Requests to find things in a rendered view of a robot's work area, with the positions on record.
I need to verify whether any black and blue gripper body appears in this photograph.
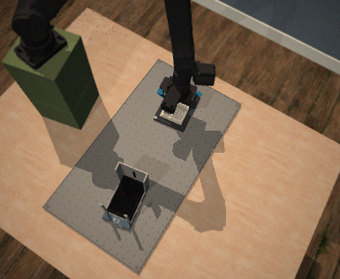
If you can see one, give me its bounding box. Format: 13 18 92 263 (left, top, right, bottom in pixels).
160 76 200 108

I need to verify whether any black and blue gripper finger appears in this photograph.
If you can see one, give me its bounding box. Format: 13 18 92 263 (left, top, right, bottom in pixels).
157 88 166 99
189 91 202 109

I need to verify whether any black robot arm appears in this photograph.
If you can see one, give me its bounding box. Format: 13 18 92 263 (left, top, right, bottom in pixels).
11 0 215 114

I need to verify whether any white well plate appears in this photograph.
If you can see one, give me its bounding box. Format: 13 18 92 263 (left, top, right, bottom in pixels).
160 102 189 125

